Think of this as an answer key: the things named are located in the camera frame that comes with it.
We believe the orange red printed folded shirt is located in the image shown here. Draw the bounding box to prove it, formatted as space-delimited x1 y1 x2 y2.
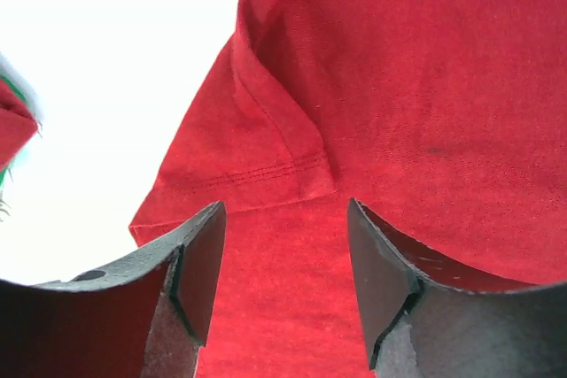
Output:
0 80 38 170

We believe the dark red t-shirt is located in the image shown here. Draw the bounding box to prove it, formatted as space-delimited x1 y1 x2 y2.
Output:
129 0 566 377

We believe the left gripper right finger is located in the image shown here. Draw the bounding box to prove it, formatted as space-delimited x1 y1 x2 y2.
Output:
347 200 566 377

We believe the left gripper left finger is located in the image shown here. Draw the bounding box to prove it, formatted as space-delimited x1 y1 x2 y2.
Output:
1 202 226 378

